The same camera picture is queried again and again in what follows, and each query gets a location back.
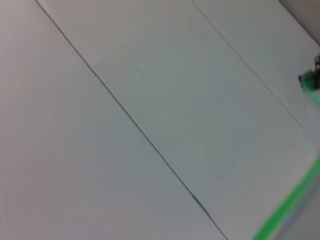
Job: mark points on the green zipper slider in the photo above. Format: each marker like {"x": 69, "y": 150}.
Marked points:
{"x": 310, "y": 80}

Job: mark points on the transparent document bag green zipper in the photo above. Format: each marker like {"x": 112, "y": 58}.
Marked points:
{"x": 287, "y": 205}

